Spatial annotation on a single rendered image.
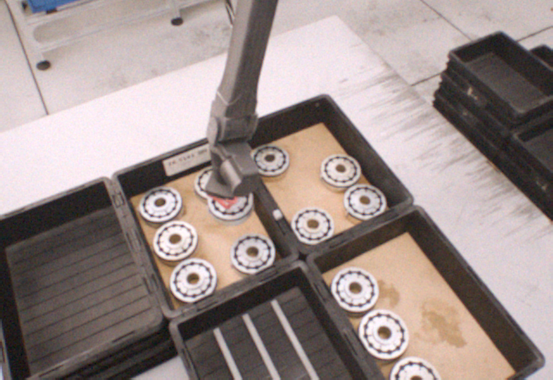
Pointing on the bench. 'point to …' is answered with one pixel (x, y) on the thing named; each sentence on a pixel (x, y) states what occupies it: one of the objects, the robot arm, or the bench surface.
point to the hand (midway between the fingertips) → (230, 197)
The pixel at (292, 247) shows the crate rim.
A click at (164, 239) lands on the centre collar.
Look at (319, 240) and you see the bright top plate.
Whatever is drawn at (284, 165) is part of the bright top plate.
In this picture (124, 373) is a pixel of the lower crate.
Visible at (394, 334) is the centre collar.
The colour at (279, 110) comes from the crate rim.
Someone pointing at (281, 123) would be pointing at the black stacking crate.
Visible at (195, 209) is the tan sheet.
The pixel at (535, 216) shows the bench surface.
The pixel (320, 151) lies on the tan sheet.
